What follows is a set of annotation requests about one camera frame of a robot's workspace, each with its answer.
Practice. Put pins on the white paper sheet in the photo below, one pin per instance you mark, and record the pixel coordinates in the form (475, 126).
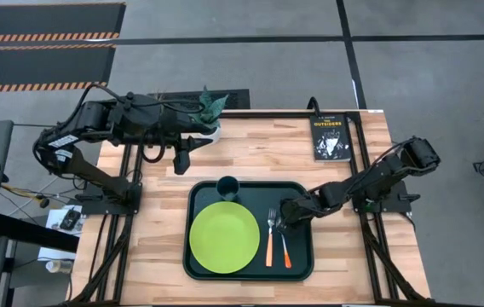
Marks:
(54, 219)

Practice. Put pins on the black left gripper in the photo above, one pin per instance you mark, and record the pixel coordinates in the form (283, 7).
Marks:
(178, 136)

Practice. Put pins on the small black handheld device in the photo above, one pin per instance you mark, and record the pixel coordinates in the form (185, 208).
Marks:
(70, 219)

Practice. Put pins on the clear plastic bottle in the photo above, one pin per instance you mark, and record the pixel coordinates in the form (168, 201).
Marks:
(59, 266)

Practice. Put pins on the black paperback book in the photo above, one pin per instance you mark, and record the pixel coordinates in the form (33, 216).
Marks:
(329, 136)

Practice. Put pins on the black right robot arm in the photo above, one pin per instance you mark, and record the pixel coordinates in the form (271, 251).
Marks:
(374, 179)

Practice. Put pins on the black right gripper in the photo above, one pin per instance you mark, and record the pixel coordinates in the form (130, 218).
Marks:
(295, 211)

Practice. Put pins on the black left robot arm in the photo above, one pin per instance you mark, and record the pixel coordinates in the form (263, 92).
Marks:
(97, 117)

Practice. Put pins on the black ribbed floor mat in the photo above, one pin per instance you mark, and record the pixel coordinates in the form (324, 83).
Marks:
(237, 99)

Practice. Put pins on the black hazard-striped floor mat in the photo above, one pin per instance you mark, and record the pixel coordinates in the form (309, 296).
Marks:
(39, 66)
(46, 19)

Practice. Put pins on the snake plant in white pot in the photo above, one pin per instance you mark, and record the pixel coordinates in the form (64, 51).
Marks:
(210, 106)

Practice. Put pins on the lime green round plate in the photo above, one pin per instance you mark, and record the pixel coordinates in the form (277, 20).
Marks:
(224, 237)

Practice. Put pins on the dark green plastic cup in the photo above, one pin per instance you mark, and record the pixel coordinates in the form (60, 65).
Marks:
(228, 187)

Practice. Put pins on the dark green plastic tray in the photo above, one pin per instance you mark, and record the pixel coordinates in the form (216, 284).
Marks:
(297, 256)

